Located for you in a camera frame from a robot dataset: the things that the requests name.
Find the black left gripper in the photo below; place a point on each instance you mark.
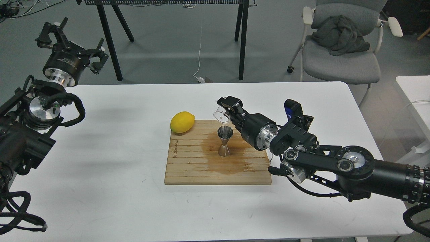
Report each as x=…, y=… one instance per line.
x=68, y=60

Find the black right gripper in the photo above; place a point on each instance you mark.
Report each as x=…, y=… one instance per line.
x=256, y=129

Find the clear plastic measuring cup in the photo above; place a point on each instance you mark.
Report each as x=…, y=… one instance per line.
x=221, y=116

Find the steel jigger shaker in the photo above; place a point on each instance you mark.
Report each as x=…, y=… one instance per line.
x=224, y=134

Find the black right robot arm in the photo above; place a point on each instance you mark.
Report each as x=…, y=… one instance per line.
x=329, y=171

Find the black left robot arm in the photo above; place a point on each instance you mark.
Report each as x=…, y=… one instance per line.
x=29, y=118

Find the yellow lemon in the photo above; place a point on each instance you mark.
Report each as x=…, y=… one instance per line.
x=182, y=122

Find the black trestle table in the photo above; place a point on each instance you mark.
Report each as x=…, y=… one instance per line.
x=152, y=26

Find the grey office chair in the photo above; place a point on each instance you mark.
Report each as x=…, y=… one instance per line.
x=352, y=68

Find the dark green cloth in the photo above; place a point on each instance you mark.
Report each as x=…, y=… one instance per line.
x=339, y=35

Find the white side table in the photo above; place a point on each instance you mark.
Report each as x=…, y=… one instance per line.
x=415, y=91

